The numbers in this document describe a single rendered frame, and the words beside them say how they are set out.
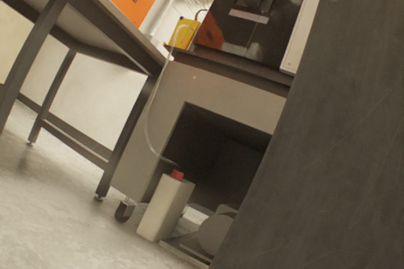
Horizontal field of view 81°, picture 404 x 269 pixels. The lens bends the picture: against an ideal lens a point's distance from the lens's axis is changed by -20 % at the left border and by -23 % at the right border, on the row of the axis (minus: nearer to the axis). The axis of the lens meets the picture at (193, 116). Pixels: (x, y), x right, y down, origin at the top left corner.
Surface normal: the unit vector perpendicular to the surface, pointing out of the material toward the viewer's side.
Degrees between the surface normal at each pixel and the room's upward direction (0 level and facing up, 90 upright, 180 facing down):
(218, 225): 90
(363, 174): 90
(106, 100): 90
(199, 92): 90
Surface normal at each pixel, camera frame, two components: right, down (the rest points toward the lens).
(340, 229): -0.58, -0.36
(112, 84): -0.33, -0.27
